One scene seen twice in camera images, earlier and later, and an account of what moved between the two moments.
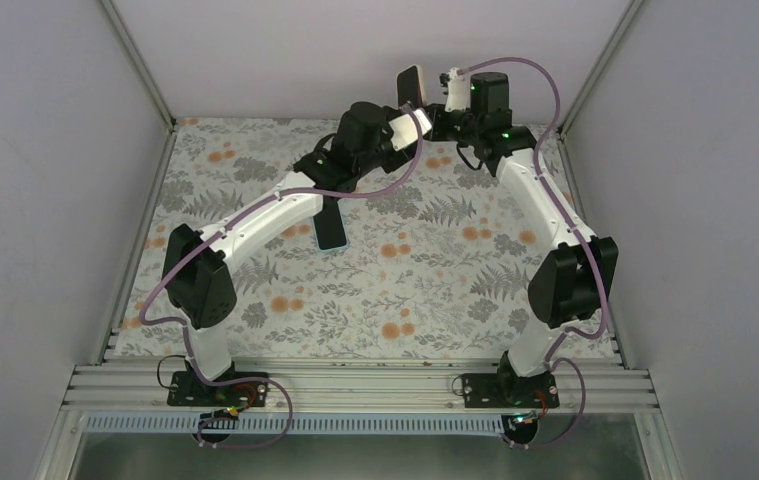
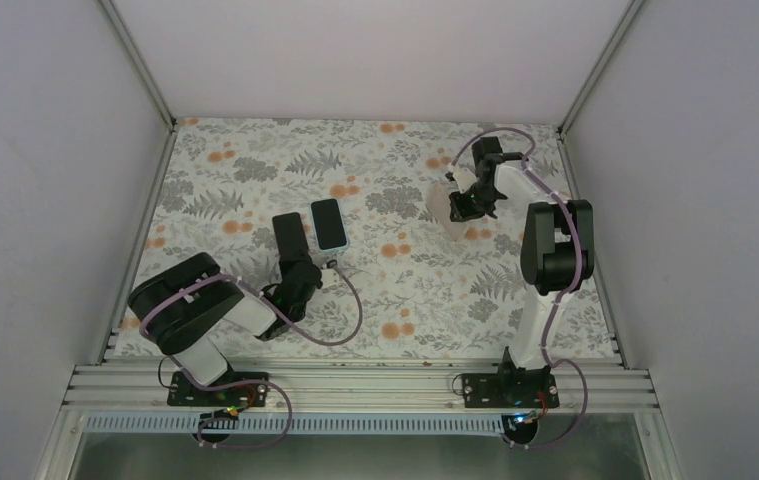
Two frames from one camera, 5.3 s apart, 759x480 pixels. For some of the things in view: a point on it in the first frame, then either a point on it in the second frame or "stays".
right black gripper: [436, 131] -> [462, 212]
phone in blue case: [329, 226] stays
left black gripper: [407, 156] -> [288, 263]
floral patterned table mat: [437, 262] stays
